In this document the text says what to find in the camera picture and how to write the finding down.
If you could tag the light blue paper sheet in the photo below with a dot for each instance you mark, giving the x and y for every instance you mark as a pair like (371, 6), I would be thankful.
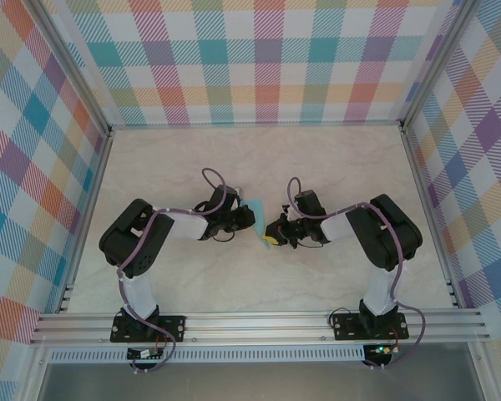
(256, 206)

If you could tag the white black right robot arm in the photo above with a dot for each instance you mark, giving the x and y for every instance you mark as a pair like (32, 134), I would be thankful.
(380, 292)

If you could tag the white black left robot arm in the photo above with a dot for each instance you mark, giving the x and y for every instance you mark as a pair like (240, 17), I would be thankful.
(140, 292)

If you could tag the grey metal panel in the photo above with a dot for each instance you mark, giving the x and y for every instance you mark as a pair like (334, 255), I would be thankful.
(254, 384)

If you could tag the small lit controller board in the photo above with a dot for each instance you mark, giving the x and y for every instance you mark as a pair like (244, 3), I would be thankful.
(382, 349)

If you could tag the small black controller board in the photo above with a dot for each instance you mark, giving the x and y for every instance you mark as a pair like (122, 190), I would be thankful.
(144, 354)

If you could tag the aluminium frame crossbar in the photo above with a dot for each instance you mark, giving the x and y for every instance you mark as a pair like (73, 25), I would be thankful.
(254, 124)

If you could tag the aluminium mounting rail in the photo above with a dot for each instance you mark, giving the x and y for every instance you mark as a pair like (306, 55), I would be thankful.
(254, 328)

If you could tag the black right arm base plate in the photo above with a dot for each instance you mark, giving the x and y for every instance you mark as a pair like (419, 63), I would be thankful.
(346, 330)

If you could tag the aluminium table side rail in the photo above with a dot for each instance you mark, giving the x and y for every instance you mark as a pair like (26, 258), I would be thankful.
(87, 221)
(432, 217)

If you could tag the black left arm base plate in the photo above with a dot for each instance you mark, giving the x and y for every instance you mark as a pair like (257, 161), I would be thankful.
(175, 323)

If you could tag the aluminium frame post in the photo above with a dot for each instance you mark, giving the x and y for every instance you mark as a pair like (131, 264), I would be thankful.
(73, 71)
(434, 71)

